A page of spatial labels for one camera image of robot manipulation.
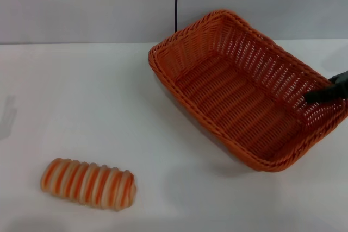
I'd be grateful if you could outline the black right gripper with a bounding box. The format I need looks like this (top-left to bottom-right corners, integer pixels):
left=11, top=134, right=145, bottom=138
left=304, top=69, right=348, bottom=104

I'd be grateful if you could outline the orange woven plastic basket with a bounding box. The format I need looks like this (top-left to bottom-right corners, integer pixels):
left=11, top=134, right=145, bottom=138
left=147, top=9, right=348, bottom=173

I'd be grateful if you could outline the orange striped bread roll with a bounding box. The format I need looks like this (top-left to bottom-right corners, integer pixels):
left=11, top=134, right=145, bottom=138
left=40, top=158, right=136, bottom=212

